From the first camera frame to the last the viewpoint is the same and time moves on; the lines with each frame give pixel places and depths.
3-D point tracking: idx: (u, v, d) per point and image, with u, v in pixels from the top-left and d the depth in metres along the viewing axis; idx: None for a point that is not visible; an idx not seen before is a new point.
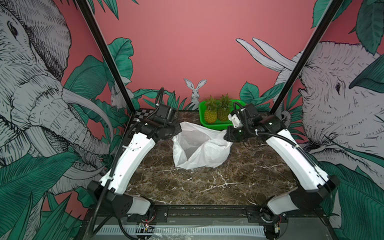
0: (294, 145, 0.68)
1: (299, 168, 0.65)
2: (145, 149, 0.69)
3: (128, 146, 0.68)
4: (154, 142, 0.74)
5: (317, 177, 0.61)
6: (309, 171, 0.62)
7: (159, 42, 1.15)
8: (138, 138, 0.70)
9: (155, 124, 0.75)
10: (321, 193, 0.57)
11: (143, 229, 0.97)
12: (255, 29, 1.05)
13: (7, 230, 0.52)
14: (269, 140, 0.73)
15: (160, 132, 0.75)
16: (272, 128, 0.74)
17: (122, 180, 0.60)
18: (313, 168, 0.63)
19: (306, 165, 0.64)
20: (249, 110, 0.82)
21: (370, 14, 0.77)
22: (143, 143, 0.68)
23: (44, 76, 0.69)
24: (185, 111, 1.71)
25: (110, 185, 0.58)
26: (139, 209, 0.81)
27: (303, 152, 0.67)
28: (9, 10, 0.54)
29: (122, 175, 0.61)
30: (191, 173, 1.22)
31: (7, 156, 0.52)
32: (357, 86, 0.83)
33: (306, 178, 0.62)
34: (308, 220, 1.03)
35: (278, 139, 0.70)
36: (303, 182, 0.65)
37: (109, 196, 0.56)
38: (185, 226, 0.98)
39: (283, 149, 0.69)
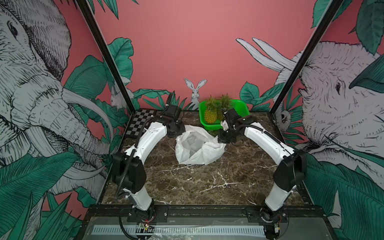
0: (262, 130, 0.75)
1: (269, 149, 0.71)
2: (161, 135, 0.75)
3: (148, 129, 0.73)
4: (168, 130, 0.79)
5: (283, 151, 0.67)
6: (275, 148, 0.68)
7: (159, 42, 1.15)
8: (157, 124, 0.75)
9: (167, 118, 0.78)
10: (288, 162, 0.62)
11: (143, 229, 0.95)
12: (255, 29, 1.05)
13: (7, 230, 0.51)
14: (245, 133, 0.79)
15: (171, 125, 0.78)
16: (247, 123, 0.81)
17: (144, 152, 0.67)
18: (279, 145, 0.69)
19: (273, 145, 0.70)
20: (230, 111, 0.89)
21: (370, 14, 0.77)
22: (159, 127, 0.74)
23: (44, 76, 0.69)
24: (185, 111, 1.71)
25: (135, 153, 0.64)
26: (142, 202, 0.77)
27: (271, 135, 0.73)
28: (9, 9, 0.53)
29: (144, 148, 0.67)
30: (191, 173, 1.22)
31: (7, 156, 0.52)
32: (357, 86, 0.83)
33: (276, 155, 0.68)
34: (308, 220, 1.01)
35: (250, 128, 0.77)
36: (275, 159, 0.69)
37: (134, 162, 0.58)
38: (185, 226, 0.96)
39: (254, 136, 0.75)
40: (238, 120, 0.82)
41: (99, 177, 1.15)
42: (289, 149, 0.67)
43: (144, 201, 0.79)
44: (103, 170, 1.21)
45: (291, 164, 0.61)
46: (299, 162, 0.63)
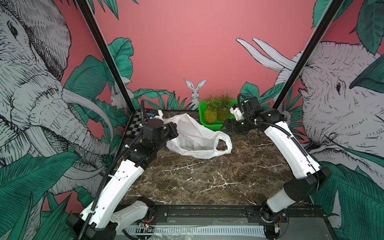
0: (289, 135, 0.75)
1: (292, 157, 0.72)
2: (132, 179, 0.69)
3: (115, 175, 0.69)
4: (142, 170, 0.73)
5: (308, 166, 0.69)
6: (300, 160, 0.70)
7: (159, 42, 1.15)
8: (126, 166, 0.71)
9: (144, 149, 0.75)
10: (310, 180, 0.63)
11: (143, 230, 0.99)
12: (255, 29, 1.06)
13: (7, 230, 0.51)
14: (266, 130, 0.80)
15: (149, 159, 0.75)
16: (271, 119, 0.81)
17: (104, 214, 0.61)
18: (305, 158, 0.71)
19: (298, 155, 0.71)
20: (252, 102, 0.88)
21: (371, 14, 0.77)
22: (130, 172, 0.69)
23: (44, 76, 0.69)
24: (185, 111, 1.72)
25: (92, 219, 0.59)
26: (134, 218, 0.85)
27: (297, 143, 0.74)
28: (9, 9, 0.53)
29: (105, 208, 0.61)
30: (191, 173, 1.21)
31: (7, 156, 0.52)
32: (358, 87, 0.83)
33: (297, 166, 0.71)
34: (308, 220, 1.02)
35: (275, 129, 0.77)
36: (295, 170, 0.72)
37: (89, 232, 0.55)
38: (185, 226, 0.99)
39: (278, 139, 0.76)
40: (261, 114, 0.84)
41: (99, 177, 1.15)
42: (315, 165, 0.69)
43: (137, 214, 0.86)
44: (103, 170, 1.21)
45: (314, 183, 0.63)
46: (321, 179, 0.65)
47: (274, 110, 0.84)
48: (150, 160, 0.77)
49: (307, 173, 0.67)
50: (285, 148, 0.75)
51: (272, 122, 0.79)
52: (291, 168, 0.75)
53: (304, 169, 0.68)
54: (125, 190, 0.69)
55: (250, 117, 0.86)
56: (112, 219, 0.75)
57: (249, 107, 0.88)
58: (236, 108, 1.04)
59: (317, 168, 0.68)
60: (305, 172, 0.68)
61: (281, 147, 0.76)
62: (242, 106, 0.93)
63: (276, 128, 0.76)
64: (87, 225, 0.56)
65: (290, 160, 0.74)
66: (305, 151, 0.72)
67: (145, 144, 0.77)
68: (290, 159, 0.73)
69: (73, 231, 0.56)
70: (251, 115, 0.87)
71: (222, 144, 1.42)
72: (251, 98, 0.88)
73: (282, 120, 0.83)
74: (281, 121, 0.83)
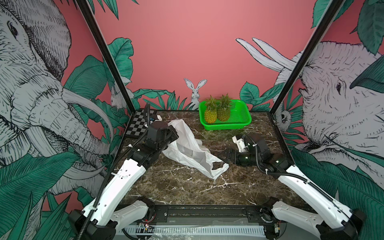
0: (306, 181, 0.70)
1: (318, 204, 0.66)
2: (134, 177, 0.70)
3: (118, 174, 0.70)
4: (144, 170, 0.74)
5: (338, 212, 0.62)
6: (329, 207, 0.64)
7: (159, 42, 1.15)
8: (129, 165, 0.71)
9: (147, 149, 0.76)
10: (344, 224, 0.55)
11: (143, 229, 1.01)
12: (255, 29, 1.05)
13: (7, 230, 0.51)
14: (280, 178, 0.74)
15: (151, 159, 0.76)
16: (281, 166, 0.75)
17: (106, 211, 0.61)
18: (332, 203, 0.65)
19: (324, 201, 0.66)
20: (260, 145, 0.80)
21: (371, 14, 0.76)
22: (132, 171, 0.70)
23: (44, 76, 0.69)
24: (185, 111, 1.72)
25: (93, 216, 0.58)
26: (134, 218, 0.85)
27: (317, 187, 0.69)
28: (9, 10, 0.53)
29: (106, 205, 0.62)
30: (191, 173, 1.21)
31: (7, 156, 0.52)
32: (358, 86, 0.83)
33: (328, 215, 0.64)
34: None
35: (289, 176, 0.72)
36: (327, 219, 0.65)
37: (90, 229, 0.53)
38: (185, 227, 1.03)
39: (295, 186, 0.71)
40: (270, 163, 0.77)
41: (99, 177, 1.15)
42: (345, 210, 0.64)
43: (138, 213, 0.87)
44: (103, 170, 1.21)
45: None
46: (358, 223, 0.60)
47: (282, 155, 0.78)
48: (152, 160, 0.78)
49: (341, 222, 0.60)
50: (306, 195, 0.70)
51: (284, 172, 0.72)
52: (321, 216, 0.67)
53: (337, 217, 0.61)
54: (127, 189, 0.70)
55: (260, 163, 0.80)
56: (112, 218, 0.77)
57: (257, 150, 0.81)
58: (240, 140, 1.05)
59: (350, 214, 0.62)
60: (338, 220, 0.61)
61: (302, 193, 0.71)
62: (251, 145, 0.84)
63: (290, 176, 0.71)
64: (87, 222, 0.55)
65: (317, 207, 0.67)
66: (330, 196, 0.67)
67: (148, 144, 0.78)
68: (316, 206, 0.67)
69: (75, 226, 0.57)
70: (261, 161, 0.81)
71: (222, 144, 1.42)
72: (258, 140, 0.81)
73: (293, 165, 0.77)
74: (291, 166, 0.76)
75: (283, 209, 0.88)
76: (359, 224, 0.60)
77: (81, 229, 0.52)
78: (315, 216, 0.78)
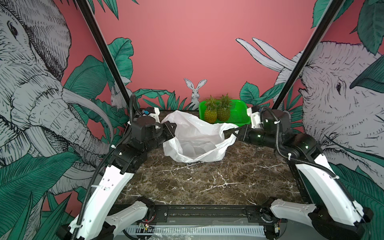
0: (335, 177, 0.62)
1: (335, 202, 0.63)
2: (118, 187, 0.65)
3: (99, 185, 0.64)
4: (132, 174, 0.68)
5: (353, 212, 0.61)
6: (346, 206, 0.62)
7: (159, 42, 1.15)
8: (111, 174, 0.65)
9: (132, 151, 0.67)
10: None
11: (143, 230, 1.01)
12: (254, 29, 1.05)
13: (7, 230, 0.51)
14: (303, 167, 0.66)
15: (137, 161, 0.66)
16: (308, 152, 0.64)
17: (92, 226, 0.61)
18: (350, 203, 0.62)
19: (343, 200, 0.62)
20: (283, 123, 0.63)
21: (371, 14, 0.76)
22: (115, 181, 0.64)
23: (44, 76, 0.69)
24: (185, 111, 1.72)
25: (79, 233, 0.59)
26: (133, 219, 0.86)
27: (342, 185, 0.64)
28: (9, 9, 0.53)
29: (91, 221, 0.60)
30: (191, 173, 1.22)
31: (7, 156, 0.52)
32: (358, 86, 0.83)
33: (341, 212, 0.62)
34: None
35: (315, 169, 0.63)
36: (335, 214, 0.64)
37: None
38: (185, 227, 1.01)
39: (318, 178, 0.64)
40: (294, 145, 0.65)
41: (98, 177, 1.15)
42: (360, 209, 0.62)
43: (137, 214, 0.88)
44: (103, 170, 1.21)
45: None
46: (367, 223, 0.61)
47: (309, 138, 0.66)
48: (139, 162, 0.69)
49: (353, 221, 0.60)
50: (325, 189, 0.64)
51: (311, 160, 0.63)
52: (328, 208, 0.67)
53: (351, 217, 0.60)
54: (113, 197, 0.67)
55: (280, 145, 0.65)
56: (110, 222, 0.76)
57: (279, 129, 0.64)
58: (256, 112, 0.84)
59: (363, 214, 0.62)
60: (351, 220, 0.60)
61: (319, 185, 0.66)
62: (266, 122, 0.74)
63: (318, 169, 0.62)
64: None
65: (331, 202, 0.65)
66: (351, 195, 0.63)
67: (134, 145, 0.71)
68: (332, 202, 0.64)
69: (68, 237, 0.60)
70: (281, 143, 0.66)
71: None
72: (283, 118, 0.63)
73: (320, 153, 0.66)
74: (319, 154, 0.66)
75: (281, 205, 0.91)
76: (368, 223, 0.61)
77: None
78: (308, 206, 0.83)
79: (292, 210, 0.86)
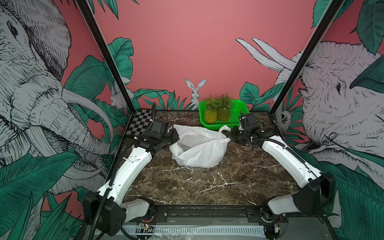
0: (284, 146, 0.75)
1: (291, 166, 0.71)
2: (143, 162, 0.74)
3: (128, 159, 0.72)
4: (151, 156, 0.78)
5: (308, 172, 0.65)
6: (299, 167, 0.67)
7: (159, 41, 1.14)
8: (138, 152, 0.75)
9: (152, 140, 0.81)
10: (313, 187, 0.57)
11: (143, 229, 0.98)
12: (254, 29, 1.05)
13: (7, 230, 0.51)
14: (263, 145, 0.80)
15: (157, 147, 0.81)
16: (265, 134, 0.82)
17: (121, 190, 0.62)
18: (304, 165, 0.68)
19: (296, 163, 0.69)
20: (249, 118, 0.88)
21: (371, 14, 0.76)
22: (142, 156, 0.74)
23: (44, 76, 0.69)
24: (185, 111, 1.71)
25: (110, 194, 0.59)
26: (137, 213, 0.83)
27: (294, 152, 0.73)
28: (9, 9, 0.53)
29: (121, 184, 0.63)
30: (191, 173, 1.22)
31: (7, 156, 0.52)
32: (358, 87, 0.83)
33: (298, 174, 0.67)
34: (308, 220, 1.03)
35: (269, 142, 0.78)
36: (297, 180, 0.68)
37: (107, 206, 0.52)
38: (185, 226, 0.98)
39: (274, 150, 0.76)
40: (256, 132, 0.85)
41: (98, 177, 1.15)
42: (315, 171, 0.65)
43: (140, 209, 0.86)
44: (103, 170, 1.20)
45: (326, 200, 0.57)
46: (325, 185, 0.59)
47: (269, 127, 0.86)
48: (157, 149, 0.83)
49: (308, 179, 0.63)
50: (283, 159, 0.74)
51: (267, 137, 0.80)
52: (294, 178, 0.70)
53: (305, 175, 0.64)
54: (137, 173, 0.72)
55: (247, 133, 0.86)
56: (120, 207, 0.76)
57: (246, 123, 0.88)
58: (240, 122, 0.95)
59: (318, 173, 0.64)
60: (306, 178, 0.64)
61: (279, 158, 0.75)
62: (240, 121, 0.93)
63: (269, 140, 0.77)
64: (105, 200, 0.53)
65: (291, 170, 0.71)
66: (303, 159, 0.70)
67: (153, 136, 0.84)
68: (291, 169, 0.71)
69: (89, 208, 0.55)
70: (248, 132, 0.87)
71: None
72: (247, 114, 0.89)
73: (276, 134, 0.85)
74: (274, 135, 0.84)
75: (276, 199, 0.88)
76: (326, 185, 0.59)
77: (101, 204, 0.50)
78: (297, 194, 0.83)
79: (283, 198, 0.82)
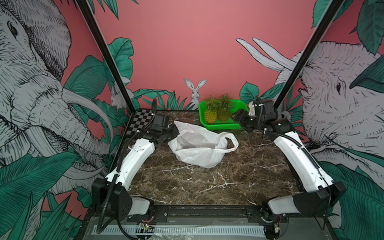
0: (300, 146, 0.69)
1: (302, 168, 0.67)
2: (147, 152, 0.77)
3: (133, 148, 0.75)
4: (154, 147, 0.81)
5: (319, 178, 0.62)
6: (311, 172, 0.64)
7: (159, 41, 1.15)
8: (141, 143, 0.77)
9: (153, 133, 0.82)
10: (321, 194, 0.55)
11: (143, 229, 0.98)
12: (254, 29, 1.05)
13: (7, 230, 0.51)
14: (275, 140, 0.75)
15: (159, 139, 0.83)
16: (281, 129, 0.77)
17: (128, 176, 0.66)
18: (317, 170, 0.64)
19: (309, 166, 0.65)
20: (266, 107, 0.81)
21: (371, 14, 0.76)
22: (145, 146, 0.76)
23: (44, 76, 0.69)
24: (185, 111, 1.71)
25: (117, 180, 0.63)
26: (138, 210, 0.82)
27: (309, 154, 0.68)
28: (9, 9, 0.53)
29: (128, 171, 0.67)
30: (191, 173, 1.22)
31: (7, 156, 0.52)
32: (358, 87, 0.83)
33: (308, 178, 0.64)
34: (308, 220, 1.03)
35: (285, 139, 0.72)
36: (305, 183, 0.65)
37: (116, 190, 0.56)
38: (185, 226, 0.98)
39: (288, 148, 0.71)
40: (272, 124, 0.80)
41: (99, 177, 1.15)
42: (328, 178, 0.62)
43: (142, 207, 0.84)
44: (103, 170, 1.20)
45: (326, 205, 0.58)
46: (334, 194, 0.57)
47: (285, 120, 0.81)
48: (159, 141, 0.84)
49: (318, 186, 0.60)
50: (295, 159, 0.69)
51: (282, 133, 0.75)
52: (301, 180, 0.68)
53: (315, 181, 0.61)
54: (142, 161, 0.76)
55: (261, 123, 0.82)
56: None
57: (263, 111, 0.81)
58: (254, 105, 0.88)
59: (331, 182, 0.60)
60: (316, 184, 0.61)
61: (291, 157, 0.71)
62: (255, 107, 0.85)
63: (285, 137, 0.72)
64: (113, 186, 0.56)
65: (301, 171, 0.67)
66: (318, 164, 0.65)
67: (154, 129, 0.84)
68: (301, 171, 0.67)
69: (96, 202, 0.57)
70: (263, 121, 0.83)
71: None
72: (266, 102, 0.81)
73: (293, 131, 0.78)
74: (291, 131, 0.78)
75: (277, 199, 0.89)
76: (335, 195, 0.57)
77: (110, 188, 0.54)
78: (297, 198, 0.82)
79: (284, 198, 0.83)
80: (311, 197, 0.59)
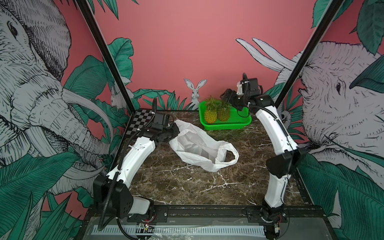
0: (276, 118, 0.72)
1: (274, 136, 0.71)
2: (148, 151, 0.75)
3: (134, 146, 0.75)
4: (155, 145, 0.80)
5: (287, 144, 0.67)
6: (281, 139, 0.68)
7: (159, 41, 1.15)
8: (142, 141, 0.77)
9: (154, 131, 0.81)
10: (285, 155, 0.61)
11: (143, 230, 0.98)
12: (254, 29, 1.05)
13: (7, 230, 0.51)
14: (256, 112, 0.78)
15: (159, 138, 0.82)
16: (263, 103, 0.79)
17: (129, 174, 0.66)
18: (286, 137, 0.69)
19: (280, 134, 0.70)
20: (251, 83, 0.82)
21: (371, 14, 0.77)
22: (146, 144, 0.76)
23: (44, 76, 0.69)
24: (185, 111, 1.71)
25: (119, 177, 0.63)
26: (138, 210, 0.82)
27: (282, 124, 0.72)
28: (9, 10, 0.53)
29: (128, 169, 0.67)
30: (191, 173, 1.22)
31: (7, 156, 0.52)
32: (358, 87, 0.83)
33: (277, 144, 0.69)
34: (308, 220, 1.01)
35: (264, 111, 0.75)
36: (275, 148, 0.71)
37: (118, 188, 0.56)
38: (185, 226, 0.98)
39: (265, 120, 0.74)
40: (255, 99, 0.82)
41: None
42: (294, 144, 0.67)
43: (142, 206, 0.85)
44: (103, 170, 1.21)
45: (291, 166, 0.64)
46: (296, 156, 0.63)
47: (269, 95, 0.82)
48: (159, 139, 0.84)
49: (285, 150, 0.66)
50: (270, 129, 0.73)
51: (262, 106, 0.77)
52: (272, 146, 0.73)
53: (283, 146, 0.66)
54: (143, 160, 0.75)
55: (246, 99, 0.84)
56: None
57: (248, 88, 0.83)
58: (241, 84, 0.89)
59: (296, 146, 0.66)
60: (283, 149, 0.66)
61: (266, 127, 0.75)
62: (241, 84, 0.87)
63: (263, 110, 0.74)
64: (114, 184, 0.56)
65: (272, 139, 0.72)
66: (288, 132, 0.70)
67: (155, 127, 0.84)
68: (272, 139, 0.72)
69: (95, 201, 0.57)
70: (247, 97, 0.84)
71: None
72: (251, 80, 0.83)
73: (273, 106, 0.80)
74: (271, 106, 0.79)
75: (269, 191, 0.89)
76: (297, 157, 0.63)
77: (111, 187, 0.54)
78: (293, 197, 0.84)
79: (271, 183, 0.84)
80: (278, 159, 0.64)
